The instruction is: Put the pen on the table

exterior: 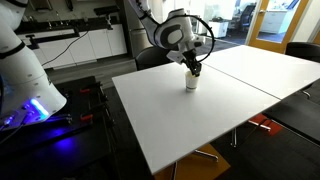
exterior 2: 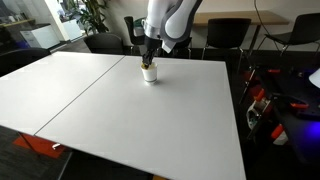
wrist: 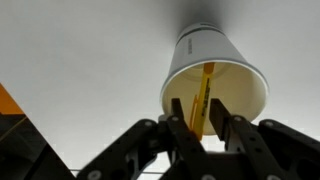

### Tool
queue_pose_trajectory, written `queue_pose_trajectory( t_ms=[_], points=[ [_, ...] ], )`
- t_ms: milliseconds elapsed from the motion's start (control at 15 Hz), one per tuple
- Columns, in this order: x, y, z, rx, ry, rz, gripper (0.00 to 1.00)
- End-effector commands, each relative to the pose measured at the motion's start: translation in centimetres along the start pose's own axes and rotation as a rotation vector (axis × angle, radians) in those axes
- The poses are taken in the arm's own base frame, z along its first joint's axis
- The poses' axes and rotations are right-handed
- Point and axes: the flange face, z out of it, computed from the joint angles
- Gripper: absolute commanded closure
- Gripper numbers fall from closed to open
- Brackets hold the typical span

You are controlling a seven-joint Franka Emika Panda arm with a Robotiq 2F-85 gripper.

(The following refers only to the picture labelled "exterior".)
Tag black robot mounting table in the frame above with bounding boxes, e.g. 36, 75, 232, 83
0, 75, 114, 180

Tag white kitchen cabinets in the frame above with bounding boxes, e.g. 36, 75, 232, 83
19, 23, 128, 71

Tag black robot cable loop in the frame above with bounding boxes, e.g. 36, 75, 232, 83
181, 13, 217, 64

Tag dark kitchen countertop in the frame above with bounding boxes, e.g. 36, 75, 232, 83
14, 14, 126, 36

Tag orange framed glass door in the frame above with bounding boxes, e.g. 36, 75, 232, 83
246, 0, 313, 54

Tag yellow floor mat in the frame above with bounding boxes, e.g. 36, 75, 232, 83
153, 143, 232, 180

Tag orange floor mat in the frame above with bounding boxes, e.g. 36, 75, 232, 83
248, 113, 284, 137

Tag white paper cup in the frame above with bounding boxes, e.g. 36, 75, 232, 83
184, 70, 201, 93

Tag black office chair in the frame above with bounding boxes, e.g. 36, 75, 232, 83
238, 3, 258, 26

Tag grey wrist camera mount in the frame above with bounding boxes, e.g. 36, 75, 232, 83
165, 49, 188, 66

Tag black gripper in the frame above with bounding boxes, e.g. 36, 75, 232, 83
181, 49, 203, 77

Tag grey metal appliance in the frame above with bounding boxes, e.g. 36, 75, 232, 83
116, 0, 149, 59

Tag orange handled bar clamp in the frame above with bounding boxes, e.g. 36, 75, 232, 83
68, 81, 104, 98
71, 103, 109, 126

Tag white drawer cabinet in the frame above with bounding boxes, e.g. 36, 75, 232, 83
259, 9, 288, 34

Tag metal table leg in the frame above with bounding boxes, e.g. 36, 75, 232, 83
170, 161, 178, 180
230, 128, 238, 148
193, 149, 219, 164

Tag black power cable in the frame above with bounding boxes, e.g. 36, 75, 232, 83
41, 30, 89, 68

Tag white office cabinet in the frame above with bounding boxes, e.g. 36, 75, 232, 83
208, 18, 231, 39

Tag black bar clamp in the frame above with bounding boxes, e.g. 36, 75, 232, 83
24, 26, 81, 51

